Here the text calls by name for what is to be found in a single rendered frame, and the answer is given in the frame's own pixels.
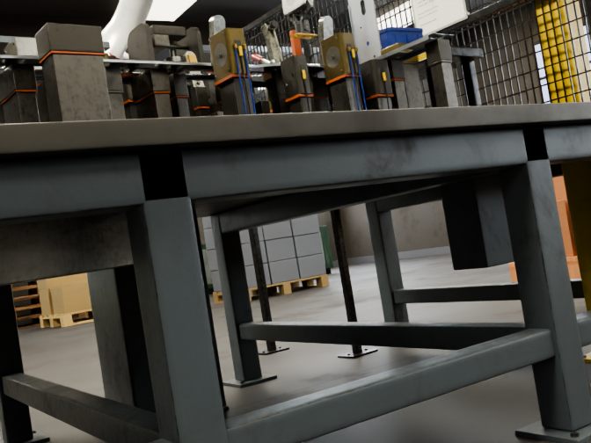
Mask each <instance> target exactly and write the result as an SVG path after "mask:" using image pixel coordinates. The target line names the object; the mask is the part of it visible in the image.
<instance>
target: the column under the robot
mask: <svg viewBox="0 0 591 443"><path fill-rule="evenodd" d="M193 220H194V226H195V232H196V237H197V244H198V249H199V255H200V261H201V271H202V277H203V283H204V288H205V295H206V300H207V305H208V316H209V322H210V328H211V334H212V339H213V345H214V351H215V362H216V367H217V373H218V379H219V384H220V390H221V396H222V402H223V411H226V410H228V409H229V406H226V401H225V395H224V389H223V378H222V373H221V368H220V361H219V356H218V350H217V344H216V338H215V328H214V322H213V317H212V310H211V305H210V300H209V293H208V283H207V277H206V271H205V265H204V260H203V254H202V248H201V238H200V231H199V226H198V221H197V214H196V210H195V209H193ZM86 274H87V280H88V286H89V292H90V298H91V309H92V315H93V321H94V327H95V333H96V339H97V345H98V355H99V362H100V368H101V373H102V380H103V386H104V391H105V398H107V399H110V400H114V401H116V402H119V403H124V404H127V405H131V406H134V407H136V408H140V409H143V410H148V411H151V412H154V413H156V407H155V401H154V396H153V389H152V383H151V378H150V367H149V361H148V355H147V349H146V343H145V337H144V331H143V326H142V315H141V309H140V302H139V297H138V291H137V285H136V279H135V268H134V266H133V265H131V266H126V267H121V268H114V269H109V270H103V271H97V272H87V273H86Z"/></svg>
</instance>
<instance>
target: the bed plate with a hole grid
mask: <svg viewBox="0 0 591 443"><path fill-rule="evenodd" d="M581 123H591V102H572V103H549V104H525V105H479V106H455V107H431V108H408V109H384V110H360V111H337V112H313V113H268V114H244V115H220V116H197V117H173V118H149V119H126V120H80V121H56V122H33V123H10V124H0V161H5V160H19V159H33V158H47V157H61V156H88V155H101V154H115V153H129V152H143V151H157V150H170V149H197V148H211V147H225V146H238V145H252V144H267V143H280V142H306V141H321V140H335V139H348V138H362V137H376V136H390V135H404V134H431V133H444V132H458V131H472V130H486V129H500V128H513V127H540V126H554V125H568V124H581ZM281 195H284V194H280V195H272V196H264V197H256V198H248V199H240V200H225V201H217V202H209V203H200V204H192V209H195V210H196V214H197V218H201V217H208V216H211V215H213V214H220V213H222V212H225V211H229V210H231V209H235V208H238V207H243V206H247V205H250V204H253V203H256V202H260V201H262V200H268V199H271V198H274V197H278V196H281Z"/></svg>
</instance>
